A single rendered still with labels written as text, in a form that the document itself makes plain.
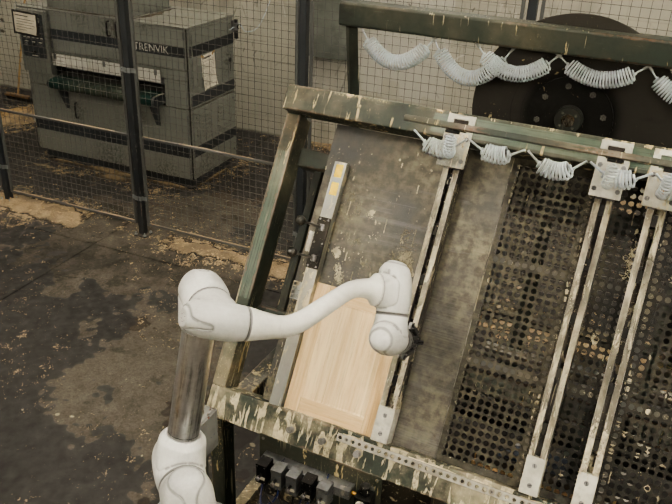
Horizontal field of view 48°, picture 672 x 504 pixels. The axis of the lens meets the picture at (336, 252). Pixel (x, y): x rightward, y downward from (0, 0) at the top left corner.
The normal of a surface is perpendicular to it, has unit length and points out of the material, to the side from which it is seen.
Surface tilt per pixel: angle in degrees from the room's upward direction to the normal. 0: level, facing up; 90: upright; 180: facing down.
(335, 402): 58
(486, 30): 90
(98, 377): 0
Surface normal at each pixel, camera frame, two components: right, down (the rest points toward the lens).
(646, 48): -0.44, 0.40
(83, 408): 0.04, -0.89
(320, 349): -0.35, -0.13
